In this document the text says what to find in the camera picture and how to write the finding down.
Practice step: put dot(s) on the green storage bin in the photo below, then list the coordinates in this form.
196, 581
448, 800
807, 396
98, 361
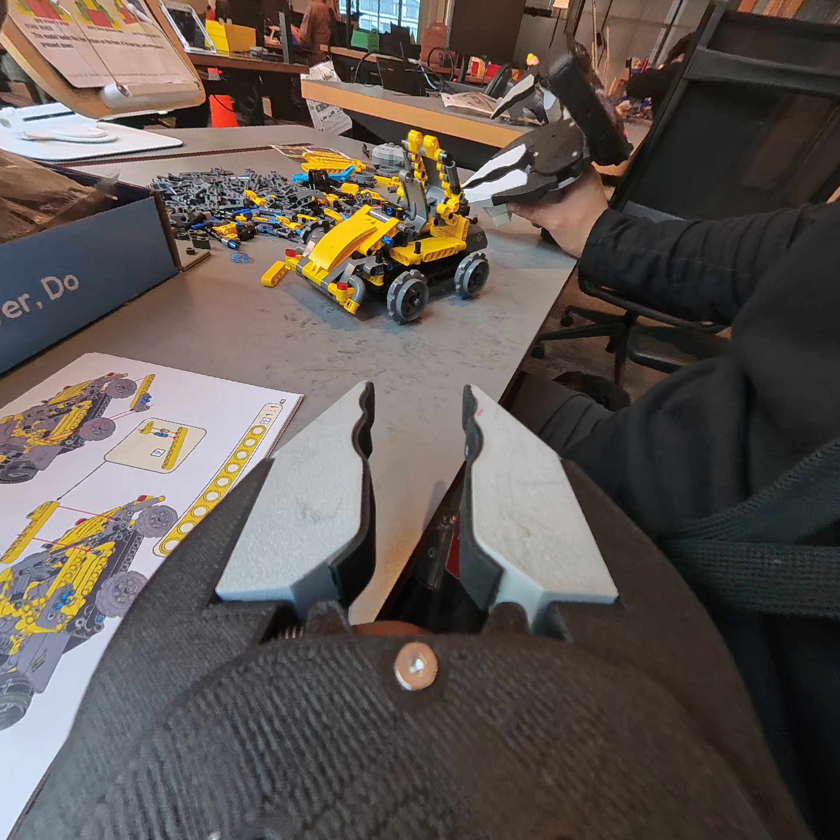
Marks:
364, 39

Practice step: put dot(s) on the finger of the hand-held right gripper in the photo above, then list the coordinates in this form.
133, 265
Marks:
499, 167
500, 213

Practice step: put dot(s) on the person's black jacket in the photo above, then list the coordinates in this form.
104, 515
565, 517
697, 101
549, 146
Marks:
722, 426

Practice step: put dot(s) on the clear plastic bag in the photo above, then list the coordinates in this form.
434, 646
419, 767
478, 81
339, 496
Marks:
39, 197

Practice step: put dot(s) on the orange traffic cone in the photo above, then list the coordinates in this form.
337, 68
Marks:
223, 111

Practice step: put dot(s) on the black white gripper device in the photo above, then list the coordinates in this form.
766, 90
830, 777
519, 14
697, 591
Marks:
522, 98

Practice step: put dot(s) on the dark wooden table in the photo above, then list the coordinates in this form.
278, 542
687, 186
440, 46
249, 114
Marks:
249, 65

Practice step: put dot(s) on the clear acrylic sign holder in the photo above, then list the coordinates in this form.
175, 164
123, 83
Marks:
187, 26

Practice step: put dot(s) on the pile of building pieces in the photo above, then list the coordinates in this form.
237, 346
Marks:
216, 190

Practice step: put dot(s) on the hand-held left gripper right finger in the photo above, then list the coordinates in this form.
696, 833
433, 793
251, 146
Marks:
525, 518

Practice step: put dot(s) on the yellow sticker sheet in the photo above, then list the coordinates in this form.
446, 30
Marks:
289, 149

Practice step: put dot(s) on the grey motor hub block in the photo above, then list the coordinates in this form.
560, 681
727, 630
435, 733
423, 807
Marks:
386, 154

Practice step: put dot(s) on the hanging newspaper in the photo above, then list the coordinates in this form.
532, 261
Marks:
328, 115

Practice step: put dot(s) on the building instruction booklet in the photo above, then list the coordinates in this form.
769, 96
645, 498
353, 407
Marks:
216, 420

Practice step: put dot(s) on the white paper sheet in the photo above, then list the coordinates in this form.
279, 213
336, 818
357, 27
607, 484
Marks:
472, 103

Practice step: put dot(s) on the stack of long yellow beams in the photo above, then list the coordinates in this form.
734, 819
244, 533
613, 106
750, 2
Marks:
325, 159

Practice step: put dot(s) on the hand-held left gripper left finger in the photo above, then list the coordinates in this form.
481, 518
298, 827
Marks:
308, 512

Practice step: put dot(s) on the black mesh office chair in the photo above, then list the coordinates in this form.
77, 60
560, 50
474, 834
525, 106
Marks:
741, 131

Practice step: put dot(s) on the wood-edged far desk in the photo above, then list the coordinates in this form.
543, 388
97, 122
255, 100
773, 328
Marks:
407, 108

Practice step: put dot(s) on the person's right hand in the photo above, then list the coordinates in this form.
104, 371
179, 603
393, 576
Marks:
568, 220

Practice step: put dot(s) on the printed instruction sheet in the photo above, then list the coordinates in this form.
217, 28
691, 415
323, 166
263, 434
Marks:
79, 46

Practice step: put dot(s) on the blue cardboard kit box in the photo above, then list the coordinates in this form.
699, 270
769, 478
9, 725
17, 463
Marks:
85, 275

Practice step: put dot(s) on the short yellow beam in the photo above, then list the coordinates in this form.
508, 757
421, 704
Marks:
274, 271

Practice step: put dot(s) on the yellow storage bin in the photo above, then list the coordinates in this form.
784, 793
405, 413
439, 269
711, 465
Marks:
229, 36

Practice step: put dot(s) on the yellow toy construction vehicle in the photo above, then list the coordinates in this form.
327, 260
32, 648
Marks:
348, 239

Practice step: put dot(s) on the large paned window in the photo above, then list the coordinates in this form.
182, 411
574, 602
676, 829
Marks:
387, 13

